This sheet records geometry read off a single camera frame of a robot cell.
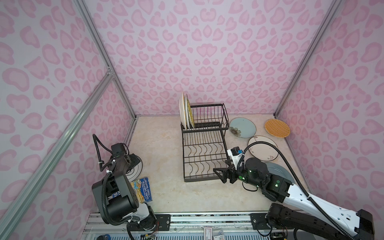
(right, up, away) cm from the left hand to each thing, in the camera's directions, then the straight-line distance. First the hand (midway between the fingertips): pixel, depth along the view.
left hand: (129, 163), depth 89 cm
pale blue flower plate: (+74, +21, +22) cm, 80 cm away
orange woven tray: (+100, +21, +22) cm, 104 cm away
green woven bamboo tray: (+37, +28, +2) cm, 46 cm away
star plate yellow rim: (+33, +29, -14) cm, 46 cm away
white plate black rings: (+3, -6, +1) cm, 7 cm away
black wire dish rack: (+45, +8, +12) cm, 47 cm away
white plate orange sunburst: (+35, +29, -16) cm, 48 cm away
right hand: (+51, +3, -19) cm, 54 cm away
